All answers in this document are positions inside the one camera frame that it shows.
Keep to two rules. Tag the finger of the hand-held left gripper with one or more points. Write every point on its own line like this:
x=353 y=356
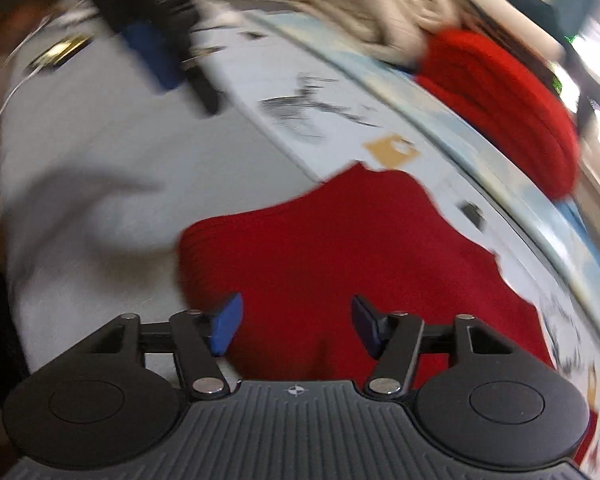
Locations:
x=152 y=57
x=205 y=87

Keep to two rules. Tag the red knitted sweater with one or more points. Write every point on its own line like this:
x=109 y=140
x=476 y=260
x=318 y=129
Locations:
x=340 y=250

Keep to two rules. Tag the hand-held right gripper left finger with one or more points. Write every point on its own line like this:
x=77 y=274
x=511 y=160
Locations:
x=226 y=325

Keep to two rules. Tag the light blue leaf-patterned blanket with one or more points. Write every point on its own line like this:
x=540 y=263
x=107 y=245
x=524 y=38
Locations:
x=480 y=160

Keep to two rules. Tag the beige fleece blanket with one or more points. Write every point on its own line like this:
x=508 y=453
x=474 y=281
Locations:
x=380 y=5

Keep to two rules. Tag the red folded blanket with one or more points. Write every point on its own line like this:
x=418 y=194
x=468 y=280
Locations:
x=500 y=100

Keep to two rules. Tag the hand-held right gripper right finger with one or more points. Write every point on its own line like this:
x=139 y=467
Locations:
x=364 y=322

